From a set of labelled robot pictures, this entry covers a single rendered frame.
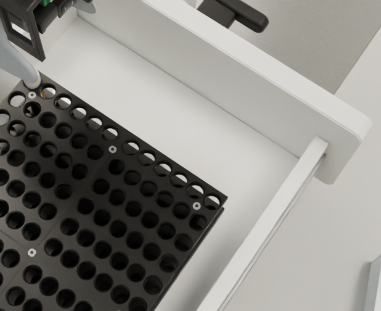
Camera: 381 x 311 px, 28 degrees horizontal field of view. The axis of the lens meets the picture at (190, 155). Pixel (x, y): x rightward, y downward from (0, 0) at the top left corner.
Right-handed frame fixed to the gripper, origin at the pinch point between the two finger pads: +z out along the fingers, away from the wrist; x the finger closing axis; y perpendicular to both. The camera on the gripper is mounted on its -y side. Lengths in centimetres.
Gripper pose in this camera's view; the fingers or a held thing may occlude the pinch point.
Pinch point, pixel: (7, 26)
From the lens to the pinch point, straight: 52.4
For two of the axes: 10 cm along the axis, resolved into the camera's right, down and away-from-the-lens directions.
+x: 5.7, -7.6, 3.1
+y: 8.2, 5.4, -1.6
